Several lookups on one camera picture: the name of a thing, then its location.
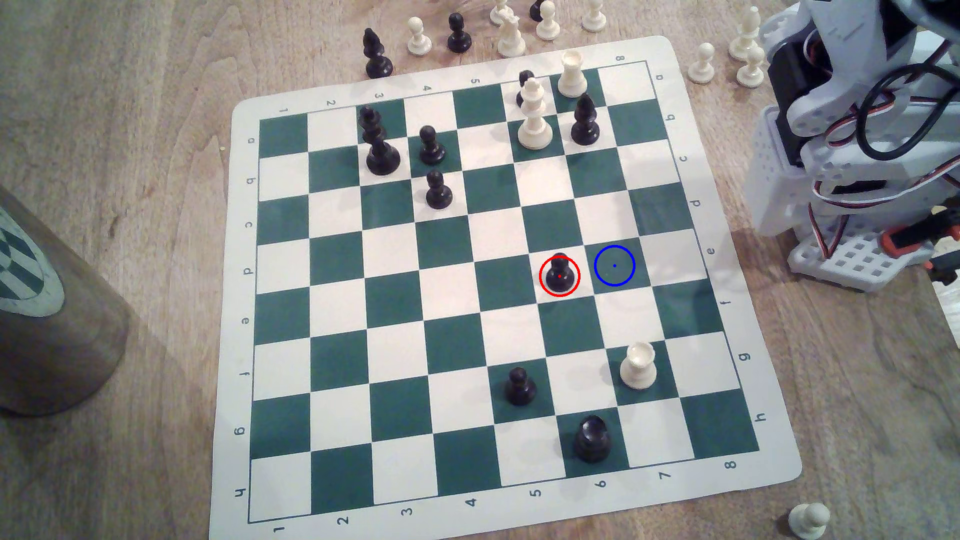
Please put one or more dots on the black chess pawn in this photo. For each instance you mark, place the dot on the black chess pawn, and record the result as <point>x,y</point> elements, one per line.
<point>520,388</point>
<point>524,81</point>
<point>459,36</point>
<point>431,148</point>
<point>560,276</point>
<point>438,193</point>

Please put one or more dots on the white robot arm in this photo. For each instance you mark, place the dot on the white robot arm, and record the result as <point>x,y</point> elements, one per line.
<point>825,97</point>

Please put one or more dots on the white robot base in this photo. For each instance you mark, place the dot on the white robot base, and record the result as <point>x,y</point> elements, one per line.
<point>772,187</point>

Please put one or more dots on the green white chess mat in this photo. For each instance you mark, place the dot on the green white chess mat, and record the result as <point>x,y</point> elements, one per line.
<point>450,300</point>

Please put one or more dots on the black chess king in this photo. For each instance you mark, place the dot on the black chess king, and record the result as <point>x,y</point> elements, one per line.
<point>382,154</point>

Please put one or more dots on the white chess queen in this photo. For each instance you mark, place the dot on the white chess queen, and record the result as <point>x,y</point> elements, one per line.
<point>535,124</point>

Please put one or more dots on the black chess bishop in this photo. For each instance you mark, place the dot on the black chess bishop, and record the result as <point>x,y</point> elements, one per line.
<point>585,124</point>
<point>378,58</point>

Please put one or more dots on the white chess rook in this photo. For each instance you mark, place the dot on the white chess rook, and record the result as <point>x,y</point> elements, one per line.
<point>572,75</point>
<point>638,367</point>

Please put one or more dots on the black chess rook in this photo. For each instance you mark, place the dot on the black chess rook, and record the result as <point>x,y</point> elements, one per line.
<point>592,441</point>

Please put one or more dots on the white chess knight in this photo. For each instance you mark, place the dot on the white chess knight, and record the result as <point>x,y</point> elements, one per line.
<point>512,41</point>

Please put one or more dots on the white chess pawn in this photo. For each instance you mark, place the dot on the white chess pawn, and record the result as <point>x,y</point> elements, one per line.
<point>751,70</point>
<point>419,41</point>
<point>808,520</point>
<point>702,66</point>
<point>548,25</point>
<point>594,16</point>

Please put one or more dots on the white chess piece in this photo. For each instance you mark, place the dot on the white chess piece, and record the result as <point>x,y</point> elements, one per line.
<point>501,11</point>

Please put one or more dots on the black chess piece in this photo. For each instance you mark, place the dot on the black chess piece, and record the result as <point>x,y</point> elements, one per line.
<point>536,9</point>

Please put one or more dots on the white chess bishop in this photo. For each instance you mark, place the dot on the white chess bishop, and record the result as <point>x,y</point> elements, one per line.
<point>745,37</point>

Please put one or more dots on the brown tube with chess emblem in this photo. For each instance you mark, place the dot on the brown tube with chess emblem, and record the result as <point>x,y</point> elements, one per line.
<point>52,330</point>

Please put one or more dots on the orange black clamp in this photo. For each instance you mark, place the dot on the orange black clamp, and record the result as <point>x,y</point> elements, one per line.
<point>911,236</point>

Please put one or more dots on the white paper sheet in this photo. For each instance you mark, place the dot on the white paper sheet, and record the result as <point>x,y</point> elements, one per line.
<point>951,315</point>

